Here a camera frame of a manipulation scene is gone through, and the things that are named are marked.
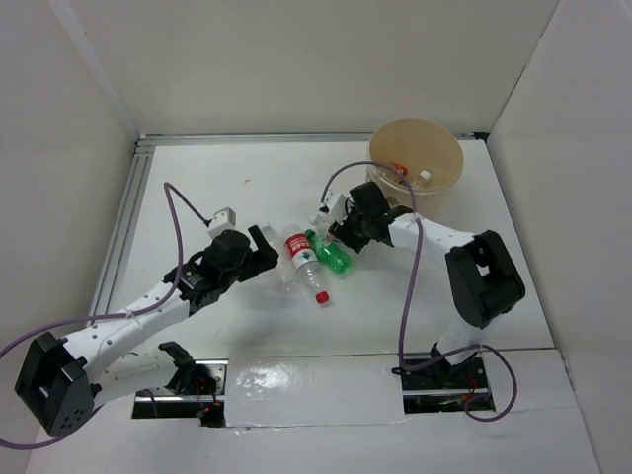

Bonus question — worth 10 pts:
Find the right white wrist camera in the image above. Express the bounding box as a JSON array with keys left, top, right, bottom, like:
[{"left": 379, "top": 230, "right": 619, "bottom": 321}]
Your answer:
[{"left": 308, "top": 191, "right": 347, "bottom": 224}]

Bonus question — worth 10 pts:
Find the red cola bottle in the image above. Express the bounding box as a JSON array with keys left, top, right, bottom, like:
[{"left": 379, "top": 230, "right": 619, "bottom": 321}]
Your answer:
[{"left": 388, "top": 162, "right": 409, "bottom": 178}]

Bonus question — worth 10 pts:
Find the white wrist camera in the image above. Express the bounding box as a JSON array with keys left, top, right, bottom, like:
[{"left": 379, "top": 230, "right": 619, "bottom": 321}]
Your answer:
[
  {"left": 206, "top": 207, "right": 236, "bottom": 239},
  {"left": 308, "top": 191, "right": 347, "bottom": 224}
]

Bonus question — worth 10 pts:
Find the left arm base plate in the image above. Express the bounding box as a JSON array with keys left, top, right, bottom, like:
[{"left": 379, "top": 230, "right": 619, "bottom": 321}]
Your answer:
[{"left": 131, "top": 359, "right": 228, "bottom": 429}]

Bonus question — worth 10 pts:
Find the red label water bottle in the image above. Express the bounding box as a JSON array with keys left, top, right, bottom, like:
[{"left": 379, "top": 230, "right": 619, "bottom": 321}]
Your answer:
[{"left": 281, "top": 224, "right": 330, "bottom": 305}]

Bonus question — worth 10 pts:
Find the white taped cover sheet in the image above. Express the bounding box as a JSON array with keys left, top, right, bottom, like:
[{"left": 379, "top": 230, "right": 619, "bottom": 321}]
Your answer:
[{"left": 224, "top": 355, "right": 406, "bottom": 428}]

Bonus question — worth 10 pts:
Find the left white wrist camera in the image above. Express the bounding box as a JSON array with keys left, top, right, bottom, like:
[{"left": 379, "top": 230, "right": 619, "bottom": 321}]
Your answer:
[{"left": 206, "top": 207, "right": 236, "bottom": 239}]

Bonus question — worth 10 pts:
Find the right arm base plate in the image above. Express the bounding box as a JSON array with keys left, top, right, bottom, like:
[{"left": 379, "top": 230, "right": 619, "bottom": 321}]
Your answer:
[{"left": 391, "top": 355, "right": 496, "bottom": 415}]

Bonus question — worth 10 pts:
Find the blue white label bottle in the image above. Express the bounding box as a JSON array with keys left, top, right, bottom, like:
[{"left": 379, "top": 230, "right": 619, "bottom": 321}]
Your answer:
[{"left": 311, "top": 211, "right": 341, "bottom": 242}]

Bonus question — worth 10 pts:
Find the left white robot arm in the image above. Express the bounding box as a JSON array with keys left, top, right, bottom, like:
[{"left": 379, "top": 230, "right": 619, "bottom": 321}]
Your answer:
[{"left": 15, "top": 226, "right": 278, "bottom": 438}]

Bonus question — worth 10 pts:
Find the beige paper bucket bin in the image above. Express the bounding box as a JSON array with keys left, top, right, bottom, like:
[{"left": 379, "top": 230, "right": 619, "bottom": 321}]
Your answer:
[{"left": 366, "top": 118, "right": 464, "bottom": 220}]

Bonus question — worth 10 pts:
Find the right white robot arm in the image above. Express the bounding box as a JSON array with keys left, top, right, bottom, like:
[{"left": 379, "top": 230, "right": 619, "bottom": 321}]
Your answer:
[{"left": 319, "top": 182, "right": 525, "bottom": 387}]

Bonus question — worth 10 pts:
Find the green plastic bottle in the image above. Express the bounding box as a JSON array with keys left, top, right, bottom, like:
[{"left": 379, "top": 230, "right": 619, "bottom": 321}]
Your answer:
[{"left": 305, "top": 229, "right": 352, "bottom": 275}]

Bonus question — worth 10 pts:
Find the clear bottle white cap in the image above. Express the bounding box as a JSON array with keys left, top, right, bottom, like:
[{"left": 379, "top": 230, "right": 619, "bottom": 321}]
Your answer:
[{"left": 260, "top": 222, "right": 298, "bottom": 292}]

